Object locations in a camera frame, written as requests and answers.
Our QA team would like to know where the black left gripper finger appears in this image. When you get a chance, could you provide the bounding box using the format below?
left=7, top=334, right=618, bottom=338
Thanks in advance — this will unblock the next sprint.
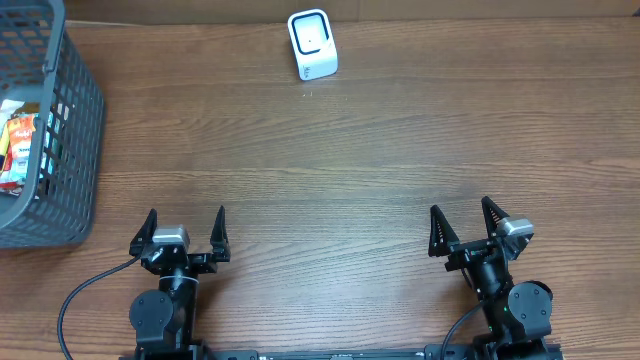
left=129, top=209, right=158, bottom=255
left=210, top=206, right=231, bottom=262

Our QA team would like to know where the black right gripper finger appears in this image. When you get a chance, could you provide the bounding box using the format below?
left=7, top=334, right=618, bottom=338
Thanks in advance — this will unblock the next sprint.
left=428, top=205, right=460, bottom=257
left=481, top=196, right=509, bottom=237

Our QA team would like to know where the brown white snack pouch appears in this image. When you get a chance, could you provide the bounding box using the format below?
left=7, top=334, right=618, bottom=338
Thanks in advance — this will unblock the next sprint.
left=1, top=99, right=32, bottom=195

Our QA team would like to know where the teal wet wipes packet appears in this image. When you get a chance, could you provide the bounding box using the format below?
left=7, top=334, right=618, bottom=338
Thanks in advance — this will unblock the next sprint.
left=41, top=112, right=62, bottom=175

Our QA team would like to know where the red snack stick packet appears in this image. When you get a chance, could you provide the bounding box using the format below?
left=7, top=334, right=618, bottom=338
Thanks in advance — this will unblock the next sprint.
left=0, top=124, right=11, bottom=173

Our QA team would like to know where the orange tissue packet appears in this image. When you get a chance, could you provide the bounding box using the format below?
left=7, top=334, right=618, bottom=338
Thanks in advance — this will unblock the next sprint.
left=8, top=114, right=37, bottom=160

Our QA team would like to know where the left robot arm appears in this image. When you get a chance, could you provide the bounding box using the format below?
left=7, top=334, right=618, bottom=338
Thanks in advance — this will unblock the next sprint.
left=129, top=207, right=231, bottom=359

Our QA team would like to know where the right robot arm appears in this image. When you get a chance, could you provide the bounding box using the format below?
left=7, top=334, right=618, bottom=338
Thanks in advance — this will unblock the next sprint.
left=425, top=196, right=563, bottom=359

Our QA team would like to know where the white barcode scanner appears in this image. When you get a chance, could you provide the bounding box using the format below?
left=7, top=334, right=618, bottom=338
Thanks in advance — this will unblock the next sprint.
left=287, top=8, right=339, bottom=81

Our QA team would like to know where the grey plastic mesh basket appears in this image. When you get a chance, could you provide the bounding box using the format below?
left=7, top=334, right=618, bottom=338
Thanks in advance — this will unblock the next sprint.
left=1, top=0, right=106, bottom=248

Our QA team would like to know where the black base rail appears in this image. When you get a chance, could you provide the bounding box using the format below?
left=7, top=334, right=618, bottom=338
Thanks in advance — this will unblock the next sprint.
left=199, top=344, right=564, bottom=360

